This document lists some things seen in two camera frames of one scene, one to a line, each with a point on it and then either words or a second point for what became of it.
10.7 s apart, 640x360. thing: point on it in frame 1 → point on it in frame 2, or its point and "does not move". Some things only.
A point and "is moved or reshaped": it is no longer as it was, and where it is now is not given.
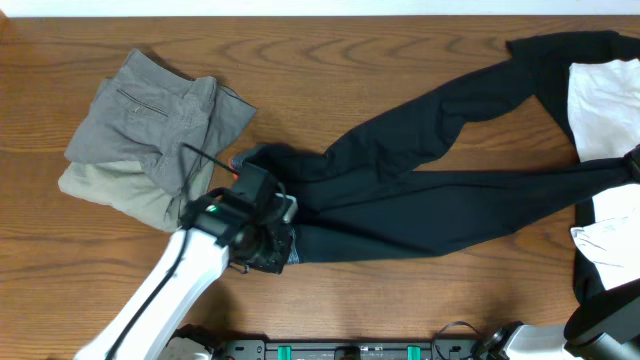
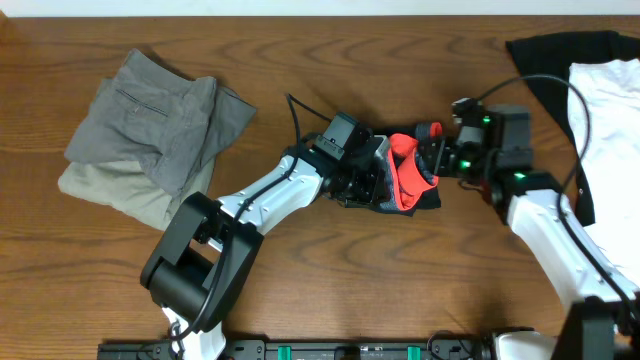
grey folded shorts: (152, 115) does not move
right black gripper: (635, 159) → (442, 156)
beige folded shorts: (127, 187) does not move
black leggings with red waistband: (358, 200) is moved or reshaped
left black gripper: (277, 262) → (378, 180)
